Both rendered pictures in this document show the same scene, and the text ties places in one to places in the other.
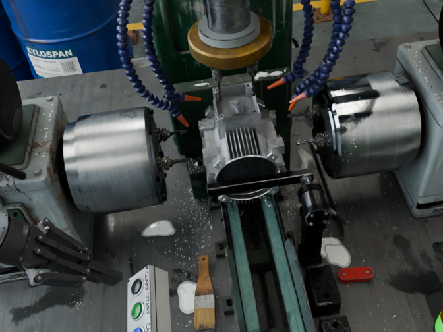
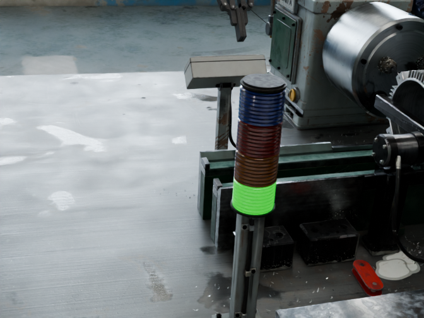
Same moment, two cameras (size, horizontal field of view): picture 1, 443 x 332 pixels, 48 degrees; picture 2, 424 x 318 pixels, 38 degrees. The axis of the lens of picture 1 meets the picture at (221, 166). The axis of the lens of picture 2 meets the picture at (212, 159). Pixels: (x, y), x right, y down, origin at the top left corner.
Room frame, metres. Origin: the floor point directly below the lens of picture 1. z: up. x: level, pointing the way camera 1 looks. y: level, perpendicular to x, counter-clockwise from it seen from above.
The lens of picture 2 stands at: (0.10, -1.08, 1.48)
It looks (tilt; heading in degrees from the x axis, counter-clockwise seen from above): 26 degrees down; 75
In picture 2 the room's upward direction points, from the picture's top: 3 degrees clockwise
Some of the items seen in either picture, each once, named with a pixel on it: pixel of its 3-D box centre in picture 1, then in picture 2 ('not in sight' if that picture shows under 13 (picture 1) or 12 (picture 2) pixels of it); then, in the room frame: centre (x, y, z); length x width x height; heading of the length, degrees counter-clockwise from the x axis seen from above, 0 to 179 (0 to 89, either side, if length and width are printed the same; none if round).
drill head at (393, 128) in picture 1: (372, 122); not in sight; (0.89, -0.39, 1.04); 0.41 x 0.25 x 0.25; 92
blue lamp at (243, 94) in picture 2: not in sight; (261, 102); (0.35, -0.37, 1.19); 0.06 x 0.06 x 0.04
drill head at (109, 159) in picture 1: (99, 164); (371, 53); (0.88, 0.30, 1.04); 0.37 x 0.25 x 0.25; 92
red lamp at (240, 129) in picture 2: not in sight; (259, 134); (0.35, -0.37, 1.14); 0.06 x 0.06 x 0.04
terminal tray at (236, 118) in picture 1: (236, 111); not in sight; (0.93, -0.05, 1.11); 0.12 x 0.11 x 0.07; 2
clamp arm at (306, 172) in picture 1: (260, 182); (409, 123); (0.77, -0.09, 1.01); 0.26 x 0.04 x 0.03; 92
